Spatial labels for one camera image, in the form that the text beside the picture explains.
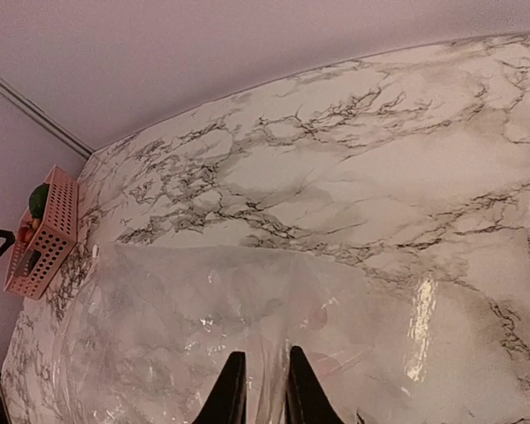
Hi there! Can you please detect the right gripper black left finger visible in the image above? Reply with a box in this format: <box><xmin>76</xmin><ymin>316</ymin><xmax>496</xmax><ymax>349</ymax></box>
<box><xmin>193</xmin><ymin>351</ymin><xmax>247</xmax><ymax>424</ymax></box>

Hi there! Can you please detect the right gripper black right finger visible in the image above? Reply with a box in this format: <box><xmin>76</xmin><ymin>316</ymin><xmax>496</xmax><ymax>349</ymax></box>
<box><xmin>285</xmin><ymin>346</ymin><xmax>343</xmax><ymax>424</ymax></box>

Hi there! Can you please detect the green fake leafy vegetable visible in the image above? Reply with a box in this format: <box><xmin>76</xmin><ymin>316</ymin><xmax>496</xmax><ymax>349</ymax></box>
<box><xmin>28</xmin><ymin>183</ymin><xmax>49</xmax><ymax>219</ymax></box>

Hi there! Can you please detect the clear zip top bag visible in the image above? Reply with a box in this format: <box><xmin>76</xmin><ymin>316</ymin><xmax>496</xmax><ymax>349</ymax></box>
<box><xmin>53</xmin><ymin>244</ymin><xmax>428</xmax><ymax>423</ymax></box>

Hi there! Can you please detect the pink plastic basket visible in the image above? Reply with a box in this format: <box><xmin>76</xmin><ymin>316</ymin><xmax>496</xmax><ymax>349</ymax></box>
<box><xmin>4</xmin><ymin>166</ymin><xmax>79</xmax><ymax>299</ymax></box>

